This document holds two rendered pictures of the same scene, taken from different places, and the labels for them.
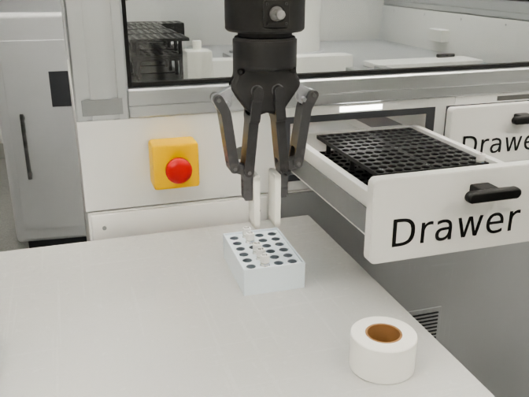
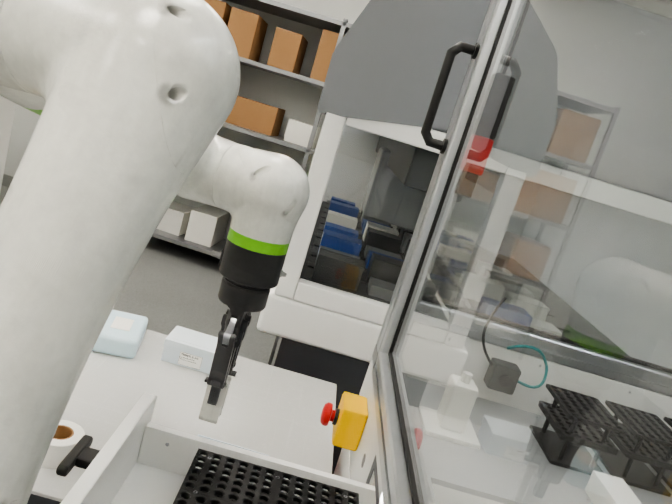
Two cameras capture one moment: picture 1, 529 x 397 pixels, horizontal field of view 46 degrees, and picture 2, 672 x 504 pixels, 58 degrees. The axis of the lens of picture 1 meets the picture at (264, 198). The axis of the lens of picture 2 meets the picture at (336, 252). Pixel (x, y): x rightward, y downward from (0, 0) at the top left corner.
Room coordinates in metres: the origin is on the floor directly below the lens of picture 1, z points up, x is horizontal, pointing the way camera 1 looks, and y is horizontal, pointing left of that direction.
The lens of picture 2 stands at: (1.09, -0.82, 1.36)
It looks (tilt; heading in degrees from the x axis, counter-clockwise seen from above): 12 degrees down; 105
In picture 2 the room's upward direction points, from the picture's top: 17 degrees clockwise
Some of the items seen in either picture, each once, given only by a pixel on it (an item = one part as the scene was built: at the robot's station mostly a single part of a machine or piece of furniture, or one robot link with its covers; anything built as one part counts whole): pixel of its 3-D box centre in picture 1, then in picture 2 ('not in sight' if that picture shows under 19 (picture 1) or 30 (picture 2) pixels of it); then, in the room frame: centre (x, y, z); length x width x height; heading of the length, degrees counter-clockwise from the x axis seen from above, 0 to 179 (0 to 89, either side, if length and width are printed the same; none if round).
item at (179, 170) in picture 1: (178, 169); (330, 414); (0.91, 0.13, 0.88); 0.04 x 0.03 x 0.04; 108
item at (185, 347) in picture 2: not in sight; (196, 350); (0.54, 0.32, 0.79); 0.13 x 0.09 x 0.05; 17
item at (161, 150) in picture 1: (174, 163); (348, 420); (0.94, 0.14, 0.88); 0.07 x 0.05 x 0.07; 108
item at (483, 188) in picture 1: (486, 191); (85, 457); (0.72, -0.27, 0.91); 0.07 x 0.04 x 0.01; 108
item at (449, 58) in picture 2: not in sight; (447, 95); (0.91, 0.24, 1.45); 0.05 x 0.03 x 0.19; 18
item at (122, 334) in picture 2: not in sight; (120, 332); (0.38, 0.26, 0.78); 0.15 x 0.10 x 0.04; 118
